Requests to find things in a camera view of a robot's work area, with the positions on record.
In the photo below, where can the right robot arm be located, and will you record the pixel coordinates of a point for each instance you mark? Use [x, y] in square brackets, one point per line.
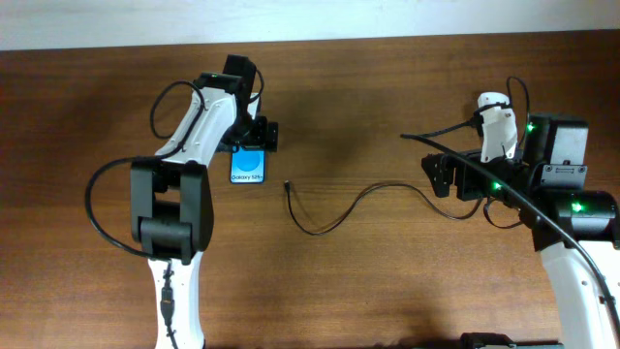
[575, 231]

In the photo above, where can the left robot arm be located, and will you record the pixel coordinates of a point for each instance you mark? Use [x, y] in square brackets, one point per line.
[172, 211]

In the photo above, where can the blue screen Galaxy smartphone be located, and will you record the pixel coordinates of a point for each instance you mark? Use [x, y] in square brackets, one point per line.
[247, 167]

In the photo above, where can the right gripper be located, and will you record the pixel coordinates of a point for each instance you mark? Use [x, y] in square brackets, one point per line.
[466, 188]

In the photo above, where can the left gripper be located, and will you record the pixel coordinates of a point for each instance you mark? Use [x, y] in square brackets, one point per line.
[260, 138]

